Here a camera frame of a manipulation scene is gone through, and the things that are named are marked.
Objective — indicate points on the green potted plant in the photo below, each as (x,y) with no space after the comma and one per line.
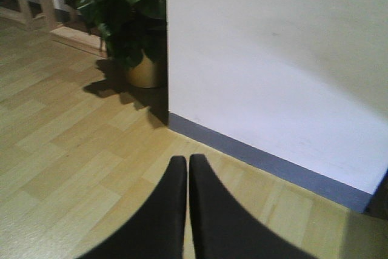
(130,29)

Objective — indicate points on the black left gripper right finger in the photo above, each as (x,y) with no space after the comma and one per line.
(221,227)

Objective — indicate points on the yellow plant pot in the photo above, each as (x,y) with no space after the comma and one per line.
(148,74)

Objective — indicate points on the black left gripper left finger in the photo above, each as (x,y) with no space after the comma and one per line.
(156,230)

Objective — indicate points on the wooden chair legs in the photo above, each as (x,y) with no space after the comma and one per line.
(37,14)

